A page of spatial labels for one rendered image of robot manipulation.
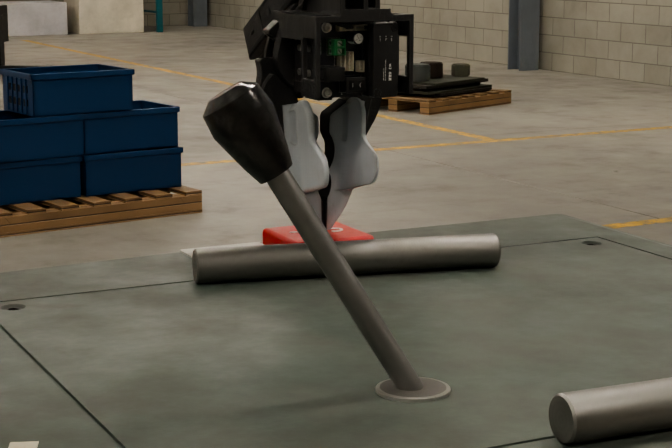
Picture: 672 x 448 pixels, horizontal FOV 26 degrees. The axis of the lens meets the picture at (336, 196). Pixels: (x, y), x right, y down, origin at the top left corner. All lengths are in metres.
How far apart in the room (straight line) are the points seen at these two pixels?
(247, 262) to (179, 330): 0.11
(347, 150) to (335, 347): 0.25
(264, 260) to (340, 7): 0.17
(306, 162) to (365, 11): 0.11
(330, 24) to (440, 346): 0.25
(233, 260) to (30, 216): 6.60
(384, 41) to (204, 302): 0.21
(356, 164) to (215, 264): 0.14
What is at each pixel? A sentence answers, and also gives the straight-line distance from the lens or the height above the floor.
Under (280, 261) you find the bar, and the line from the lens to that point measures 0.92.
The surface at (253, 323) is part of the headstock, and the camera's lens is 0.82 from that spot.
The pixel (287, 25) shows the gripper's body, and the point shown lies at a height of 1.41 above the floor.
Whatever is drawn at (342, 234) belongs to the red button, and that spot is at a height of 1.27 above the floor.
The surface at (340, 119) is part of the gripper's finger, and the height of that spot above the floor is 1.35.
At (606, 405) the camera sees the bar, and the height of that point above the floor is 1.27.
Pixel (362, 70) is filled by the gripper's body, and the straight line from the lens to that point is 0.95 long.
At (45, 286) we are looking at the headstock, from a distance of 0.93.
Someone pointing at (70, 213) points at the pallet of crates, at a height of 0.08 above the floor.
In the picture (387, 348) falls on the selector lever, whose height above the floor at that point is 1.28.
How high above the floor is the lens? 1.47
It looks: 10 degrees down
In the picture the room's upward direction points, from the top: straight up
